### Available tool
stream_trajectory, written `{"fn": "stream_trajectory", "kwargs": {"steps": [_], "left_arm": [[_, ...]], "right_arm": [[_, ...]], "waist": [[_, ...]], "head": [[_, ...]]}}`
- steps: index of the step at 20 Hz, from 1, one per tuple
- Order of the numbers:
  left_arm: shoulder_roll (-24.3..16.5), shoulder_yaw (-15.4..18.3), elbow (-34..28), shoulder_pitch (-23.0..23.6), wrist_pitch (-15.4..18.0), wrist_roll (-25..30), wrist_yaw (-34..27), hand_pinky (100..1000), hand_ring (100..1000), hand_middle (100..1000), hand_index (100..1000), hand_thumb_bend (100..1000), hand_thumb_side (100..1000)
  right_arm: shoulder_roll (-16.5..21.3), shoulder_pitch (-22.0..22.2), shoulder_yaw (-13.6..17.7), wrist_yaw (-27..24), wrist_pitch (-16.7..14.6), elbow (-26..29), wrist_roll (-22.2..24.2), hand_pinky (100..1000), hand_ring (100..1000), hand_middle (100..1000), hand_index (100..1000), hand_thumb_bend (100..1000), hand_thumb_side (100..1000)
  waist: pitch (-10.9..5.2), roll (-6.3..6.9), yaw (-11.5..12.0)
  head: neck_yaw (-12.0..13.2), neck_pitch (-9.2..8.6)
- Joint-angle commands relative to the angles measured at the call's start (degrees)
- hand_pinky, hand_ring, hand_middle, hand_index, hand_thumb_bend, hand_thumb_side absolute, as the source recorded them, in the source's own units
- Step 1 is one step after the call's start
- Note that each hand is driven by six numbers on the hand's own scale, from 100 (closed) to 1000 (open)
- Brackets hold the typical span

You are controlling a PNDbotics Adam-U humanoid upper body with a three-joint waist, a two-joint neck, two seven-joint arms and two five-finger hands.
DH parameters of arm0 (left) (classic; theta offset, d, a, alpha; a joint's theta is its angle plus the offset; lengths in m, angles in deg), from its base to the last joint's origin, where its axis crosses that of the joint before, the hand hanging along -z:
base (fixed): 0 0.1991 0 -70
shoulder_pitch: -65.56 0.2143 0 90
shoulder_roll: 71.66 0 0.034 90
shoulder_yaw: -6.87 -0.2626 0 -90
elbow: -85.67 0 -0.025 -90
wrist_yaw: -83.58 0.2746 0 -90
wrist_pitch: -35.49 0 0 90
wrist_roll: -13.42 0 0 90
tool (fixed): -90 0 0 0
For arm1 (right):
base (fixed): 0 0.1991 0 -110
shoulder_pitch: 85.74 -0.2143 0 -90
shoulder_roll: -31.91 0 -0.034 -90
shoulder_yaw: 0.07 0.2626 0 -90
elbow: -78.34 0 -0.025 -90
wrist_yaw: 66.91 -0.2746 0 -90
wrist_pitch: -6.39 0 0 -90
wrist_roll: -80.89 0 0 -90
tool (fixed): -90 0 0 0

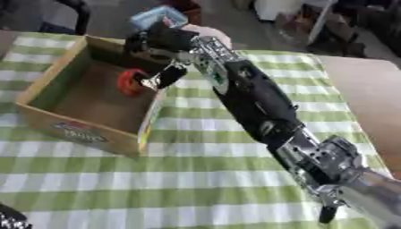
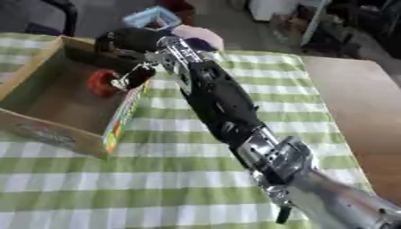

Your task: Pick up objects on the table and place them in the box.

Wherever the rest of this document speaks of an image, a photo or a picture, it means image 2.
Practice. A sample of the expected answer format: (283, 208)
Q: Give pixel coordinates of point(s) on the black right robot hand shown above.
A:
(130, 40)

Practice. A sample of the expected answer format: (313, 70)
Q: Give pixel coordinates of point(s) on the red round toy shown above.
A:
(99, 85)

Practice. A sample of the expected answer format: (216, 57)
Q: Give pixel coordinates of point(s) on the silver and black right robot arm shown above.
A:
(222, 104)

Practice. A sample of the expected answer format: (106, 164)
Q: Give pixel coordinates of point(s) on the light blue open box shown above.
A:
(137, 18)

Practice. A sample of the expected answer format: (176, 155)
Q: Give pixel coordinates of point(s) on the tan cardboard box green inside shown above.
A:
(62, 101)

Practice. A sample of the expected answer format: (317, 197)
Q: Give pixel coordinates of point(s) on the pale pink soft object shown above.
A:
(201, 34)

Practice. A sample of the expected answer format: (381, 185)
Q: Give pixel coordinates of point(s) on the white container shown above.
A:
(269, 9)

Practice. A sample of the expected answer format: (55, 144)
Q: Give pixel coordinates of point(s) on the black chair frame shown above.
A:
(70, 16)

